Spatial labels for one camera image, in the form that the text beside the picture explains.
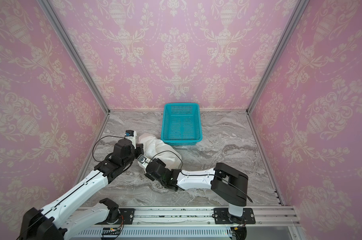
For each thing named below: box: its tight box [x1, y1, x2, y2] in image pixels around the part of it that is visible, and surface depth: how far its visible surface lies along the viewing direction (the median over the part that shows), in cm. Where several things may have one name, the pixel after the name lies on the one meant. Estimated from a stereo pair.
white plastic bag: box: [138, 133, 182, 170], surface depth 83 cm
